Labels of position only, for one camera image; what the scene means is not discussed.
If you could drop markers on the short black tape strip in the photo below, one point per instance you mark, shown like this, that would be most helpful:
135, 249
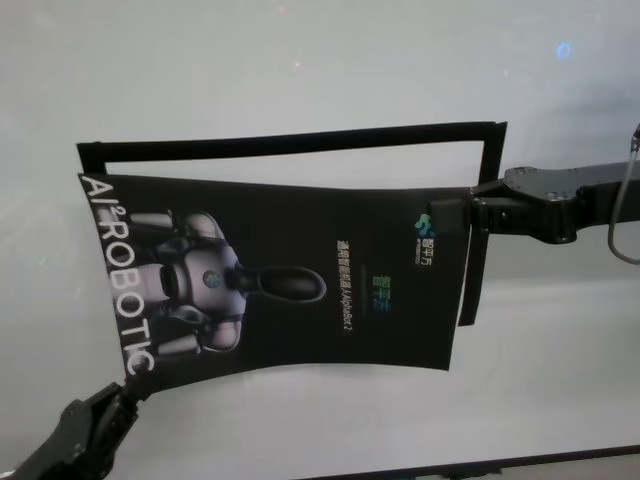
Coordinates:
492, 155
92, 162

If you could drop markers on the black robot poster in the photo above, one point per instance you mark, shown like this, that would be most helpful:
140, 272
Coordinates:
300, 225

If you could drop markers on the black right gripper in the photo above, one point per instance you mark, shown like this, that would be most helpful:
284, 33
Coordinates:
545, 187

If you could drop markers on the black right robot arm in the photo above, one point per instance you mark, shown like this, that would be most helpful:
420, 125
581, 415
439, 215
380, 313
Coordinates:
610, 192

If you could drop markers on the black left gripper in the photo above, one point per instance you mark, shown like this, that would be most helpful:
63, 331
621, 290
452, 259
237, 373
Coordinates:
65, 440

